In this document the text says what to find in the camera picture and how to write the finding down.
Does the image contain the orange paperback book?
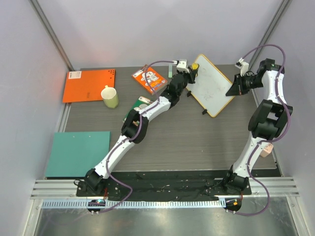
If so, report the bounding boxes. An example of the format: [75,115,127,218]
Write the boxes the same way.
[131,64,168,95]

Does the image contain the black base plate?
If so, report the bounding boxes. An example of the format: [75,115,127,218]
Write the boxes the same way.
[74,170,252,202]

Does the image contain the pink box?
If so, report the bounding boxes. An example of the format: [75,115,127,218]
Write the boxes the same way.
[260,144,274,157]

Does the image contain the slotted cable duct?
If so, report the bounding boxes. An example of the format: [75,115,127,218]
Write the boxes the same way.
[42,199,226,210]

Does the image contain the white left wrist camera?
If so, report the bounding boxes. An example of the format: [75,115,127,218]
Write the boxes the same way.
[176,59,189,73]

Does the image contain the yellow bone-shaped eraser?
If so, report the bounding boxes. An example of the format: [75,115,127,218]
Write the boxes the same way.
[191,63,199,70]

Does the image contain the teal board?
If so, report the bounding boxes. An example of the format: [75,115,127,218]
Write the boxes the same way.
[45,131,111,178]

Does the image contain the green paperback book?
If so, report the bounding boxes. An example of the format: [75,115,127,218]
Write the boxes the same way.
[131,96,153,111]

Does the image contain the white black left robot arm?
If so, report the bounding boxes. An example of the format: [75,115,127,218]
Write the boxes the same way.
[79,63,199,196]

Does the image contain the aluminium frame rail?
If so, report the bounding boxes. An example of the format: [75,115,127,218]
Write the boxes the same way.
[29,0,74,71]
[249,0,292,69]

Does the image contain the aluminium frame rail right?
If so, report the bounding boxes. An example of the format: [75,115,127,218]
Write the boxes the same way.
[249,0,292,69]

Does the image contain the green marker pen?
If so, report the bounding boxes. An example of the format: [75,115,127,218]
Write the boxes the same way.
[168,64,173,79]

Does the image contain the wire whiteboard stand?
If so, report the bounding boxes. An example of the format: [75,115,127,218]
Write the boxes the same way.
[187,90,208,115]

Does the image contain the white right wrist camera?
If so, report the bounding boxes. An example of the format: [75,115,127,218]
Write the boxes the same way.
[235,58,249,76]

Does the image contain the aluminium frame rail left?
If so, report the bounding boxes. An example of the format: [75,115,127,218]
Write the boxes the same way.
[29,0,74,71]

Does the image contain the yellow framed whiteboard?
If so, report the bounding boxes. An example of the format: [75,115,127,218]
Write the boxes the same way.
[187,54,234,118]

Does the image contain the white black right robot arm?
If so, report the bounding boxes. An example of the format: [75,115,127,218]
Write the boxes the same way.
[221,59,293,194]

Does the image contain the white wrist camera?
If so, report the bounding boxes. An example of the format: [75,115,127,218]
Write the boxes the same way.
[235,58,249,76]
[176,59,189,73]

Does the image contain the cream paper cup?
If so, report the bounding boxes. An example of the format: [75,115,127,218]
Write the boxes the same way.
[100,85,119,109]

